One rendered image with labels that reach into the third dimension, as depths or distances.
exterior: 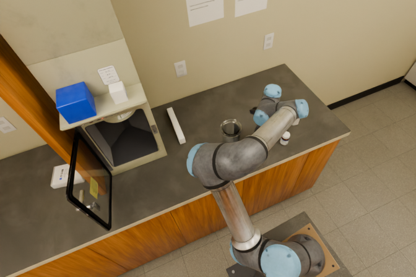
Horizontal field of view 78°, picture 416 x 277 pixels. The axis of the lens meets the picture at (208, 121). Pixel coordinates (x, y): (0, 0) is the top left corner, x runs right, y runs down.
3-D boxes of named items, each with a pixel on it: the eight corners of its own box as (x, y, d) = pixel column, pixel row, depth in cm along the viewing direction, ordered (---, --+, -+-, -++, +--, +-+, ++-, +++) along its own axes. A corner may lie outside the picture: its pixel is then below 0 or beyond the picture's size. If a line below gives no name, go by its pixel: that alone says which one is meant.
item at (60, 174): (57, 170, 146) (53, 166, 143) (85, 163, 148) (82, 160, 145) (54, 189, 139) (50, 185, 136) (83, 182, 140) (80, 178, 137)
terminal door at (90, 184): (111, 174, 137) (77, 128, 105) (110, 232, 118) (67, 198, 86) (110, 174, 137) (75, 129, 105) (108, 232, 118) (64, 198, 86)
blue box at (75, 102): (67, 106, 97) (55, 89, 90) (94, 98, 99) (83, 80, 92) (69, 125, 91) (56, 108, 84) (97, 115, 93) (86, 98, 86)
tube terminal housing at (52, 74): (106, 142, 156) (28, 28, 96) (156, 124, 162) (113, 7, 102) (112, 176, 141) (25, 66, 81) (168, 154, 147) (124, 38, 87)
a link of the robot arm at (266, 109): (272, 113, 101) (280, 95, 107) (248, 115, 109) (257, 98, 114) (280, 127, 105) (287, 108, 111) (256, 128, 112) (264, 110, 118)
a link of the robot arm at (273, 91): (260, 93, 111) (267, 80, 115) (259, 109, 119) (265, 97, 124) (278, 98, 108) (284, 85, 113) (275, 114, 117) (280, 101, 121)
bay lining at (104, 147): (106, 133, 151) (78, 91, 123) (148, 119, 156) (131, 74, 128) (112, 167, 136) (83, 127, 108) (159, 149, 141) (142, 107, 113)
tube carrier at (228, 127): (231, 138, 150) (232, 115, 133) (244, 151, 144) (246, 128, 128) (217, 148, 146) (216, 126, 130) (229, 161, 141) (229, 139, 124)
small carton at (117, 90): (114, 96, 99) (108, 84, 94) (126, 92, 100) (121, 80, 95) (115, 104, 96) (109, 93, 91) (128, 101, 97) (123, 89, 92)
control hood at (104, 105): (70, 123, 105) (57, 107, 97) (147, 99, 111) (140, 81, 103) (72, 145, 98) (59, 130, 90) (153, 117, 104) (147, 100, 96)
